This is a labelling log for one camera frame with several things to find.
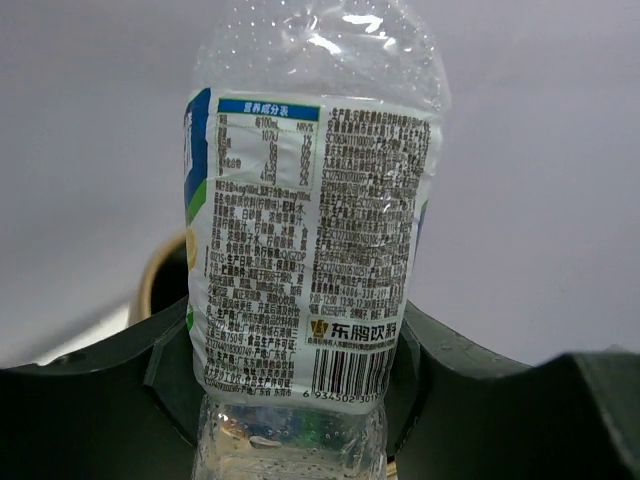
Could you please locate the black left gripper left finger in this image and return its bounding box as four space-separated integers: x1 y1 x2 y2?
1 300 200 479

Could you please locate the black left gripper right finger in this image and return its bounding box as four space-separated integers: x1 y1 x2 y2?
387 306 639 479

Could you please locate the dark blue gold-rimmed bin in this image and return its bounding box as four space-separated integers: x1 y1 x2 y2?
127 234 188 326

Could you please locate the small bottle green-blue label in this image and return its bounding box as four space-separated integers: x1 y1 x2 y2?
184 1 449 479

